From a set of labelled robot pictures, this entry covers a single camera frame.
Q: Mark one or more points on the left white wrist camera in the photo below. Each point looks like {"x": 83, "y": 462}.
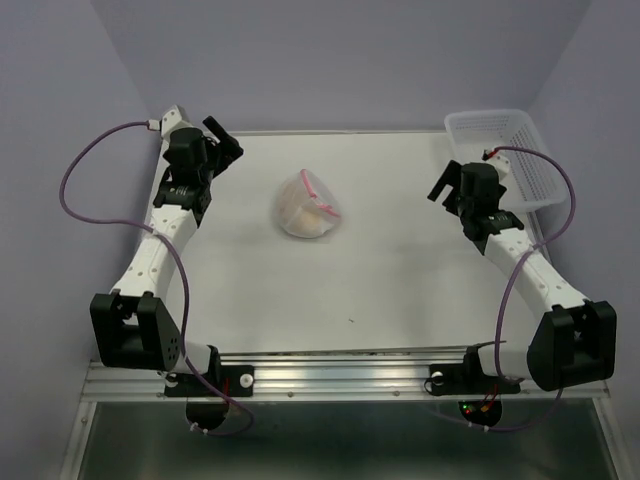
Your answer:
{"x": 173, "y": 119}

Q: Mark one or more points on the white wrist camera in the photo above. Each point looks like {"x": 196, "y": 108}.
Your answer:
{"x": 498, "y": 161}
{"x": 173, "y": 119}

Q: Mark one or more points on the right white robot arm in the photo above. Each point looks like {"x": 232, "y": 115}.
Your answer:
{"x": 574, "y": 341}

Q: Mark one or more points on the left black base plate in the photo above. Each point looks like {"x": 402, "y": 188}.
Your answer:
{"x": 235, "y": 381}

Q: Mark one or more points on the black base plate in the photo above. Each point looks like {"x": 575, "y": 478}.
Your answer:
{"x": 465, "y": 378}
{"x": 235, "y": 381}

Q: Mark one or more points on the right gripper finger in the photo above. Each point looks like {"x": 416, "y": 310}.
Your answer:
{"x": 452, "y": 201}
{"x": 451, "y": 177}

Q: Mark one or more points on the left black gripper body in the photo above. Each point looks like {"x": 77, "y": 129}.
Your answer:
{"x": 207, "y": 168}

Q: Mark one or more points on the aluminium mounting rail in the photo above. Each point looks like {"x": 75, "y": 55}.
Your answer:
{"x": 348, "y": 376}

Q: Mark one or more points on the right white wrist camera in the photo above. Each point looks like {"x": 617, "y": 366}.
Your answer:
{"x": 498, "y": 161}

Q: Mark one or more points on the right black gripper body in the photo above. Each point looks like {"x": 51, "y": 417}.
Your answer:
{"x": 462, "y": 206}

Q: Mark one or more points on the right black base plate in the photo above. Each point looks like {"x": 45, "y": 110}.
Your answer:
{"x": 465, "y": 378}

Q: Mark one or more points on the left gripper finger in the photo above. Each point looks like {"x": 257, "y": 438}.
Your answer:
{"x": 227, "y": 151}
{"x": 216, "y": 129}

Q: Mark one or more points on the white plastic basket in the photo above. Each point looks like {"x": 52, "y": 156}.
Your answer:
{"x": 532, "y": 183}

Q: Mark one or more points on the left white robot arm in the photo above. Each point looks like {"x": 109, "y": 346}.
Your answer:
{"x": 132, "y": 324}

